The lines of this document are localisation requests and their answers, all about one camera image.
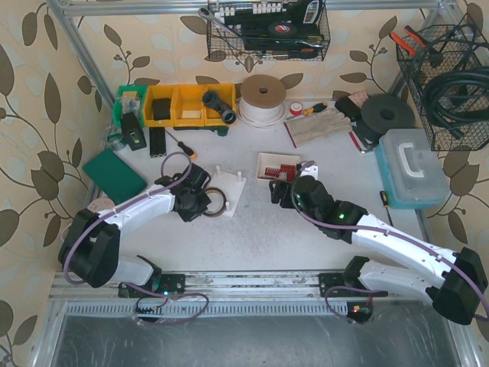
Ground brown tape roll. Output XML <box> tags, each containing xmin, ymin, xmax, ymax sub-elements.
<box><xmin>204</xmin><ymin>187</ymin><xmax>227</xmax><ymax>218</ymax></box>

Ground white spring tray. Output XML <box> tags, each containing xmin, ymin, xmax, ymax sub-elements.
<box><xmin>256</xmin><ymin>153</ymin><xmax>300</xmax><ymax>185</ymax></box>

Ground white peg base plate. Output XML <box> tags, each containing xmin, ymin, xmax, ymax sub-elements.
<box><xmin>210</xmin><ymin>165</ymin><xmax>247</xmax><ymax>217</ymax></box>

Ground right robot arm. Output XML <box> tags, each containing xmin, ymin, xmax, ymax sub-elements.
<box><xmin>269</xmin><ymin>174</ymin><xmax>488</xmax><ymax>325</ymax></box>

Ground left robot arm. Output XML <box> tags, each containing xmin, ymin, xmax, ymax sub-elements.
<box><xmin>58</xmin><ymin>164</ymin><xmax>211</xmax><ymax>288</ymax></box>

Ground orange black screwdriver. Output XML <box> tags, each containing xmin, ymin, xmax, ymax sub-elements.
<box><xmin>165</xmin><ymin>130</ymin><xmax>197</xmax><ymax>159</ymax></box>

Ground white work glove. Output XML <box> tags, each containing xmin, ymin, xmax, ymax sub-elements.
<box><xmin>284</xmin><ymin>108</ymin><xmax>352</xmax><ymax>148</ymax></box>

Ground black ribbed block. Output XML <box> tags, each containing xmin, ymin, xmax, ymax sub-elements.
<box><xmin>149</xmin><ymin>128</ymin><xmax>167</xmax><ymax>158</ymax></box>

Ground green plastic case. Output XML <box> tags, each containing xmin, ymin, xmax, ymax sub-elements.
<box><xmin>83</xmin><ymin>149</ymin><xmax>147</xmax><ymax>205</ymax></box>

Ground small yellow black screwdriver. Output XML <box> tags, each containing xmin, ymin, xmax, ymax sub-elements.
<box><xmin>379</xmin><ymin>190</ymin><xmax>393</xmax><ymax>226</ymax></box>

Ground round beige power socket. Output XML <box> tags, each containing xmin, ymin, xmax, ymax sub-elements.
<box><xmin>87</xmin><ymin>196</ymin><xmax>115</xmax><ymax>213</ymax></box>

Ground red white tape roll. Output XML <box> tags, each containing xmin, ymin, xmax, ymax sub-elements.
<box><xmin>290</xmin><ymin>102</ymin><xmax>303</xmax><ymax>115</ymax></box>

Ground black green meter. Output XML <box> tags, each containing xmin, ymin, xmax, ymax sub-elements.
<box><xmin>121</xmin><ymin>112</ymin><xmax>147</xmax><ymax>151</ymax></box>

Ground clear glass jar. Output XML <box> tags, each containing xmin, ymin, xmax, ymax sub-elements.
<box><xmin>105</xmin><ymin>125</ymin><xmax>127</xmax><ymax>151</ymax></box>

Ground black brush block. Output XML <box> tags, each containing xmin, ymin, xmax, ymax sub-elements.
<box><xmin>335</xmin><ymin>90</ymin><xmax>369</xmax><ymax>122</ymax></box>

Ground yellow bin with card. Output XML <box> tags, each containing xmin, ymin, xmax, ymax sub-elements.
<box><xmin>172</xmin><ymin>84</ymin><xmax>207</xmax><ymax>128</ymax></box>

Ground yellow bin with black box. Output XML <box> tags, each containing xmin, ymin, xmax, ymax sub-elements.
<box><xmin>143</xmin><ymin>85</ymin><xmax>176</xmax><ymax>128</ymax></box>

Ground grey pipe fitting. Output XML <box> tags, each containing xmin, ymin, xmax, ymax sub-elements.
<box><xmin>202</xmin><ymin>91</ymin><xmax>236</xmax><ymax>125</ymax></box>

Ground teal clear toolbox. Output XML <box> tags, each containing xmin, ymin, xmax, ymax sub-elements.
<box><xmin>374</xmin><ymin>128</ymin><xmax>449</xmax><ymax>209</ymax></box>

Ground black foam disc spool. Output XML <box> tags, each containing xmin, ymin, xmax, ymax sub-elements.
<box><xmin>356</xmin><ymin>94</ymin><xmax>416</xmax><ymax>143</ymax></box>

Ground yellow bin with pipe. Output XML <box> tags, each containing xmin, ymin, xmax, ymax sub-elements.
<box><xmin>202</xmin><ymin>83</ymin><xmax>237</xmax><ymax>127</ymax></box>

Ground green storage bin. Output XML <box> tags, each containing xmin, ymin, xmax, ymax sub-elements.
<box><xmin>112</xmin><ymin>86</ymin><xmax>147</xmax><ymax>127</ymax></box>

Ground black tape roll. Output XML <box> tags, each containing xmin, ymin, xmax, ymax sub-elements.
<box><xmin>267</xmin><ymin>21</ymin><xmax>297</xmax><ymax>39</ymax></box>

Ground silver wrench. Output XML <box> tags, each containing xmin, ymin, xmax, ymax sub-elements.
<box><xmin>198</xmin><ymin>8</ymin><xmax>241</xmax><ymax>39</ymax></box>

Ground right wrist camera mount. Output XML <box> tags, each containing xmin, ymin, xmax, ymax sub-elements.
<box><xmin>297</xmin><ymin>161</ymin><xmax>319</xmax><ymax>180</ymax></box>

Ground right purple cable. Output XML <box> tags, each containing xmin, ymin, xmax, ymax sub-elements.
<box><xmin>292</xmin><ymin>160</ymin><xmax>489</xmax><ymax>326</ymax></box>

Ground red handled tool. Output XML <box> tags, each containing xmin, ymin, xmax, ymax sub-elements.
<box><xmin>349</xmin><ymin>128</ymin><xmax>375</xmax><ymax>154</ymax></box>

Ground aluminium front rail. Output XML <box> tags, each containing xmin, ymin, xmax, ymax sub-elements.
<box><xmin>48</xmin><ymin>269</ymin><xmax>440</xmax><ymax>307</ymax></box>

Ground white cable spool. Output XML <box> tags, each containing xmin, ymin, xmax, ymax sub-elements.
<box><xmin>238</xmin><ymin>74</ymin><xmax>287</xmax><ymax>128</ymax></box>

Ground centre wire basket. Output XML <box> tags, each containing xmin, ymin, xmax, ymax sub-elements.
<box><xmin>204</xmin><ymin>1</ymin><xmax>330</xmax><ymax>64</ymax></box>

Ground wire basket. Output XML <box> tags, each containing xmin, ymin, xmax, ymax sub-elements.
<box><xmin>204</xmin><ymin>1</ymin><xmax>330</xmax><ymax>64</ymax></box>
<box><xmin>396</xmin><ymin>23</ymin><xmax>488</xmax><ymax>151</ymax></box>

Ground orange handled pliers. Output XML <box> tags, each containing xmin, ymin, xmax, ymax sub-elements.
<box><xmin>389</xmin><ymin>25</ymin><xmax>428</xmax><ymax>57</ymax></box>

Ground black coiled hose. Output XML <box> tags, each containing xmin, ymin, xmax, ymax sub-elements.
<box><xmin>423</xmin><ymin>23</ymin><xmax>489</xmax><ymax>135</ymax></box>

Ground right wire basket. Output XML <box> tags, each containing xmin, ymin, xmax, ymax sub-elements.
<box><xmin>396</xmin><ymin>23</ymin><xmax>488</xmax><ymax>151</ymax></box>

